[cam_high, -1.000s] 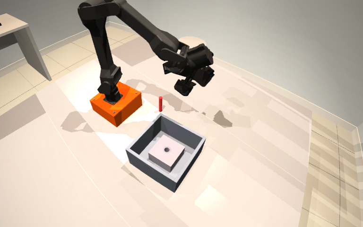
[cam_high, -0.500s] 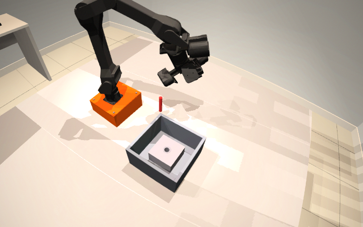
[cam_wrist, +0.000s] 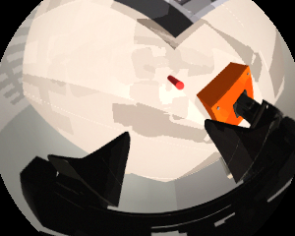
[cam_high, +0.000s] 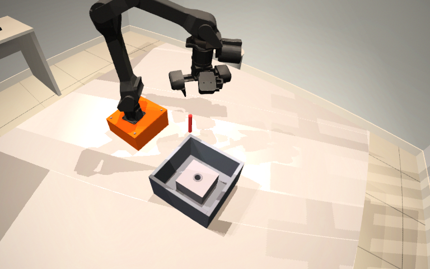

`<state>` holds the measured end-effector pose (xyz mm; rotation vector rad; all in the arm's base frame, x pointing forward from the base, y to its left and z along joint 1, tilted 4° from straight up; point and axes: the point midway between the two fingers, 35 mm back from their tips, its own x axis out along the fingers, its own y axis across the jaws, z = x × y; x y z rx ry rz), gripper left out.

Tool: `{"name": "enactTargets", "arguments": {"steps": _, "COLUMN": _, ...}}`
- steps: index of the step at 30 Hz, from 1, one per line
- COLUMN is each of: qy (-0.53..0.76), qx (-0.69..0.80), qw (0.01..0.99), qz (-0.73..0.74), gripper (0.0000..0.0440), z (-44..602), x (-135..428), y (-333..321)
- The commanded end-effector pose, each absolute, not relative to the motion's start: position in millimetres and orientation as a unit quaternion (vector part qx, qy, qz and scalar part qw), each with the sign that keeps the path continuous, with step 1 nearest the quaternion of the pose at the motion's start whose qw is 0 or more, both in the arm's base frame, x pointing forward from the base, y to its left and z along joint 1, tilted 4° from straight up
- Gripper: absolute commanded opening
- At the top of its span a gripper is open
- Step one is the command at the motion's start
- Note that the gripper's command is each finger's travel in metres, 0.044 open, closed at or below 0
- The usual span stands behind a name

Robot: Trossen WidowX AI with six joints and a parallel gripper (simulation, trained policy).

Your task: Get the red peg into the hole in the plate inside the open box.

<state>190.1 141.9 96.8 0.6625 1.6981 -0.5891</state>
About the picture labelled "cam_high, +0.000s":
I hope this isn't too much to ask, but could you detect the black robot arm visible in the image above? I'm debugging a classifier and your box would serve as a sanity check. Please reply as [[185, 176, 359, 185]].
[[89, 0, 242, 125]]

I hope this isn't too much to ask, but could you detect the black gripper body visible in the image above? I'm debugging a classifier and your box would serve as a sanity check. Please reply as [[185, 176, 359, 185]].
[[169, 56, 231, 90]]

